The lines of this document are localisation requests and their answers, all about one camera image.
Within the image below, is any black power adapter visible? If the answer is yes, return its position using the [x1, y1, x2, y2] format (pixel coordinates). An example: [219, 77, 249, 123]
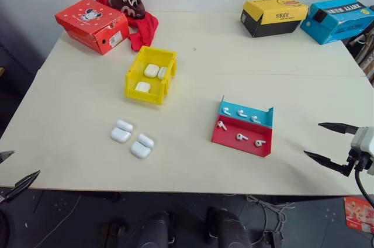
[262, 230, 285, 248]

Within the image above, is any white floor cable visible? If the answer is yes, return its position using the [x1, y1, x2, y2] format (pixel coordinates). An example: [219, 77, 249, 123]
[245, 194, 296, 233]

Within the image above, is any red printed packet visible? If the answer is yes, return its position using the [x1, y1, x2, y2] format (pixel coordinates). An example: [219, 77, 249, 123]
[344, 197, 374, 234]

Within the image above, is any brown drawstring pouch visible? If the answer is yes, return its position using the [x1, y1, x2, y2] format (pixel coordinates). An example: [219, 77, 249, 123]
[108, 0, 146, 20]

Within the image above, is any blue shoe box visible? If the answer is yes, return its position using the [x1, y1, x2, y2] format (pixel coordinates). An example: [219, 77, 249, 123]
[300, 0, 374, 46]

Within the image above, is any yellow and black shoe box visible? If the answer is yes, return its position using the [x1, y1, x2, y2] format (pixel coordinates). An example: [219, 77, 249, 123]
[241, 0, 310, 39]

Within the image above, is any blue plastic tray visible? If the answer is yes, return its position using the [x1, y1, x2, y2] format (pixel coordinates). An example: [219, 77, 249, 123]
[218, 95, 275, 129]

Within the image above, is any red plastic tray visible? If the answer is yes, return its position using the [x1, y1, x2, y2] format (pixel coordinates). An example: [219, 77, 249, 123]
[212, 115, 273, 158]

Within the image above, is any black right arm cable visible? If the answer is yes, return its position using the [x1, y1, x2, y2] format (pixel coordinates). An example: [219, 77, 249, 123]
[354, 167, 374, 208]

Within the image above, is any yellow plastic bin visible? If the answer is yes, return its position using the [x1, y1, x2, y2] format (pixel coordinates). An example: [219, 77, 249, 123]
[125, 46, 179, 106]

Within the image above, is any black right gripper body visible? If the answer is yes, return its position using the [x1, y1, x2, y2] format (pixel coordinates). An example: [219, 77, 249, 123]
[347, 148, 370, 173]

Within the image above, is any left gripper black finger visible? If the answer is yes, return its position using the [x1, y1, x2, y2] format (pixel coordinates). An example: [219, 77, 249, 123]
[0, 150, 15, 164]
[5, 170, 41, 202]

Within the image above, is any red cartoon shoe box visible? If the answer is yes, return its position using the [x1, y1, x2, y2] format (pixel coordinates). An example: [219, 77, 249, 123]
[54, 0, 130, 56]

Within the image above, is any red cloth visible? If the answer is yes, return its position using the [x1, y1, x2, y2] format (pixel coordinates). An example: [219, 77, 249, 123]
[96, 0, 160, 53]

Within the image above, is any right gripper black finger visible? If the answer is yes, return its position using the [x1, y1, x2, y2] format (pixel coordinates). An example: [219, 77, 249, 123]
[303, 150, 351, 177]
[317, 122, 359, 135]

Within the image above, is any dark rounded shape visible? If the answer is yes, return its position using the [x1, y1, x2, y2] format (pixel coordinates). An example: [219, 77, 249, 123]
[136, 211, 172, 248]
[205, 206, 252, 248]

